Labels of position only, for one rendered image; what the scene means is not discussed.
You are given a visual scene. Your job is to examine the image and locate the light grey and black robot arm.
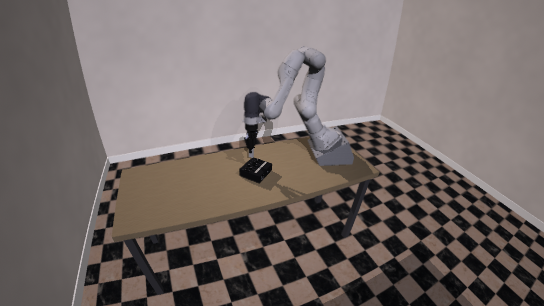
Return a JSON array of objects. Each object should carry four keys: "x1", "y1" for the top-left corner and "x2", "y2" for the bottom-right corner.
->
[{"x1": 242, "y1": 46, "x2": 342, "y2": 151}]

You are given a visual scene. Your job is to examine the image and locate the black lighting desk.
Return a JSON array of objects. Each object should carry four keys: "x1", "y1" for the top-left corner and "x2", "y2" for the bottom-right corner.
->
[{"x1": 239, "y1": 157, "x2": 272, "y2": 183}]

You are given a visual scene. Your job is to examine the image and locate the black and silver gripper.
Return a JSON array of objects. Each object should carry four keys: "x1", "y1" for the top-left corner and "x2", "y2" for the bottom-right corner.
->
[{"x1": 244, "y1": 123, "x2": 258, "y2": 158}]

